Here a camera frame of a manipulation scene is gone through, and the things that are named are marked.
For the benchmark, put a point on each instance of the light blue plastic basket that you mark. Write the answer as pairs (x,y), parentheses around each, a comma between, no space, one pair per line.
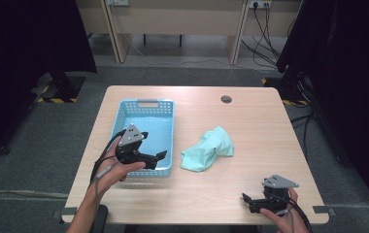
(158,124)

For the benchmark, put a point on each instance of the person's left hand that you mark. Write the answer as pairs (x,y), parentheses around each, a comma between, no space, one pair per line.
(116,171)

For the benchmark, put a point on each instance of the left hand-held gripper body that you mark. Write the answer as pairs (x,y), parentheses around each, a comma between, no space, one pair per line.
(130,137)

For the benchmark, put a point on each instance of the black metal stand base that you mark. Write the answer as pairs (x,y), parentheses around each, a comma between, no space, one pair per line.
(61,85)
(294,87)

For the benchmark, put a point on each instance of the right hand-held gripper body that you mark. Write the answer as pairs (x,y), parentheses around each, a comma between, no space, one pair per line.
(278,183)

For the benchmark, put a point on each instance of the black curtain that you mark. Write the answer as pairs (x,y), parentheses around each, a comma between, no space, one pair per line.
(351,81)
(20,48)

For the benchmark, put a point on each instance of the white wall socket with plugs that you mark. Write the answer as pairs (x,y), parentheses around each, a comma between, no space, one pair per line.
(260,3)

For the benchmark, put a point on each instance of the yellow black hazard tape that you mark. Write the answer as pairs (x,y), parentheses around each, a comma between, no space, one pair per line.
(294,102)
(58,100)

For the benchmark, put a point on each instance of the person's right hand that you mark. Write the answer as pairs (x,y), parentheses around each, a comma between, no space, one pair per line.
(286,223)

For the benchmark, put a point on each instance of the grey table corner bracket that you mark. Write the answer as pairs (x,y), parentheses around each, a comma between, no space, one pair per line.
(67,212)
(323,210)

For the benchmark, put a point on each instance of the light green cloth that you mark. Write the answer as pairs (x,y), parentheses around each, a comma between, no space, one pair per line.
(210,149)

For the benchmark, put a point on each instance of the grey round table grommet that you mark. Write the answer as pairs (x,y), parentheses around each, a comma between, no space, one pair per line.
(226,99)

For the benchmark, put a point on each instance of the black chair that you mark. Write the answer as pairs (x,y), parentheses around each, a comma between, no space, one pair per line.
(101,221)

